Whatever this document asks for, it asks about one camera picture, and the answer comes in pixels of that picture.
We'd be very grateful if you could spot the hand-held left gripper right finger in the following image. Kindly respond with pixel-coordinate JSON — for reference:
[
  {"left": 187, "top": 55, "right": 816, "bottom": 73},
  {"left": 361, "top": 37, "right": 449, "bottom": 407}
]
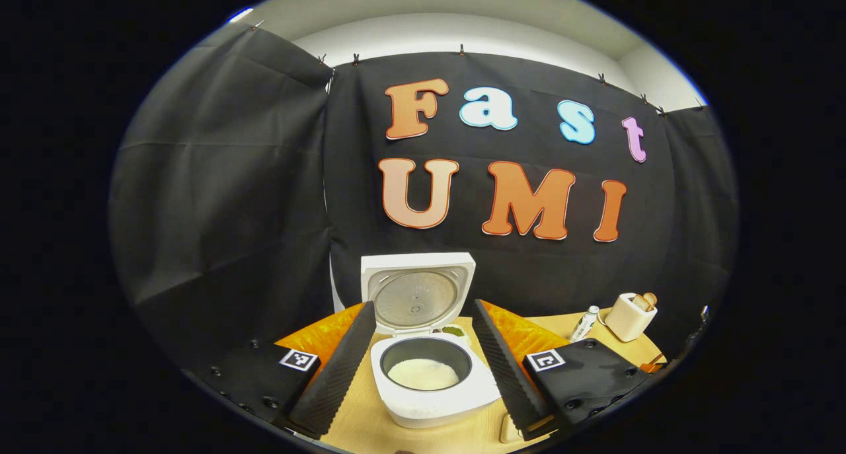
[{"left": 472, "top": 299, "right": 655, "bottom": 441}]

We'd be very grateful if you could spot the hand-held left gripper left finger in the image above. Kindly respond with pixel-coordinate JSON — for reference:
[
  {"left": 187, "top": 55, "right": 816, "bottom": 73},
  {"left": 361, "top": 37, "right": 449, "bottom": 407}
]
[{"left": 182, "top": 301, "right": 378, "bottom": 440}]

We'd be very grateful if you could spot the white rice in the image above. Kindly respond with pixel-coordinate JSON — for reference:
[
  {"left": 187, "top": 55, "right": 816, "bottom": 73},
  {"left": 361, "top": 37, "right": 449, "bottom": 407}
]
[{"left": 387, "top": 358, "right": 460, "bottom": 391}]

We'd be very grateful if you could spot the white rice cooker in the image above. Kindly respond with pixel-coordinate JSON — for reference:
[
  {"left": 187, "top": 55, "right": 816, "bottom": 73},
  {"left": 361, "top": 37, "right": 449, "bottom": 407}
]
[{"left": 361, "top": 252, "right": 502, "bottom": 430}]

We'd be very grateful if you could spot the white toaster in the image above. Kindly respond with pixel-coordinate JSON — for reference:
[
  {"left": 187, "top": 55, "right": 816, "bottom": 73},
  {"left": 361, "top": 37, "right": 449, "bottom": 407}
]
[{"left": 605, "top": 293, "right": 659, "bottom": 342}]

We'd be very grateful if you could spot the cream square container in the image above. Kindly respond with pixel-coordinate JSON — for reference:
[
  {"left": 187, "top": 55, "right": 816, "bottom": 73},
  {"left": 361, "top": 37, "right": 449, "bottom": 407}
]
[{"left": 499, "top": 413, "right": 527, "bottom": 444}]

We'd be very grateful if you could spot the small white seasoning tray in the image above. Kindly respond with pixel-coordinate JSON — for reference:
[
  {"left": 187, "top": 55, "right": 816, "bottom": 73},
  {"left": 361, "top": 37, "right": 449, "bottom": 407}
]
[{"left": 436, "top": 323, "right": 472, "bottom": 346}]

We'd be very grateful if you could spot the white drink bottle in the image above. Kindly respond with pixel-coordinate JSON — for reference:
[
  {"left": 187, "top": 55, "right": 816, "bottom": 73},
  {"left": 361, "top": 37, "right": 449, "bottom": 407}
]
[{"left": 570, "top": 305, "right": 601, "bottom": 342}]

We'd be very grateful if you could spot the black backdrop cloth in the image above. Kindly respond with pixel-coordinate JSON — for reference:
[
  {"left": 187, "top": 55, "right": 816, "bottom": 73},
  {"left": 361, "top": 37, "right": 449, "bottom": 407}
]
[{"left": 109, "top": 26, "right": 740, "bottom": 375}]

